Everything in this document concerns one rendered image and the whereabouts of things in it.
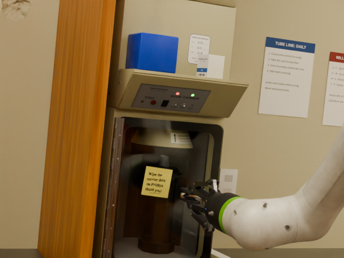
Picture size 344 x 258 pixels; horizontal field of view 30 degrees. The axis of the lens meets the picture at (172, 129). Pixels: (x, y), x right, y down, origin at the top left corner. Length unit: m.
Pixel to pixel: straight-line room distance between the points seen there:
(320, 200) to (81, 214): 0.59
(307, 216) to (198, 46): 0.59
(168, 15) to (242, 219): 0.62
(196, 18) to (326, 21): 0.85
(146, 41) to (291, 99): 0.95
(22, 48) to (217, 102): 0.67
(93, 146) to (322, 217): 0.56
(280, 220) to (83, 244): 0.50
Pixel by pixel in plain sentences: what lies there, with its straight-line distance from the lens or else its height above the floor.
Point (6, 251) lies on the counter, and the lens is 2.03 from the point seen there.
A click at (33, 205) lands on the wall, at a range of 2.08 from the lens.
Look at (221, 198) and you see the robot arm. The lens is 1.47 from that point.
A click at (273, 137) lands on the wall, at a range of 2.36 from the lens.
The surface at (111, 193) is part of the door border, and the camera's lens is 1.66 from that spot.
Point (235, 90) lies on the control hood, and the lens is 1.67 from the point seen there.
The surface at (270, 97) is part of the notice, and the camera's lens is 2.34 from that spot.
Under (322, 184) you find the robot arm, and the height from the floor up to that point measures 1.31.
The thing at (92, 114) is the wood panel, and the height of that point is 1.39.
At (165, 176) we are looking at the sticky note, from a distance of 1.70.
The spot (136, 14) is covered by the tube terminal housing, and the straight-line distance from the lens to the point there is 1.67.
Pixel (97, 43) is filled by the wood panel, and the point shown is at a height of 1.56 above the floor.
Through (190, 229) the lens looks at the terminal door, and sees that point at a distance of 1.76.
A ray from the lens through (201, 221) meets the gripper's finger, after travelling 1.60.
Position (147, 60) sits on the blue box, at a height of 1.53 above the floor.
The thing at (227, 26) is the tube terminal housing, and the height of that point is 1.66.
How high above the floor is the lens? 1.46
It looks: 3 degrees down
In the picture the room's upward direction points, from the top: 6 degrees clockwise
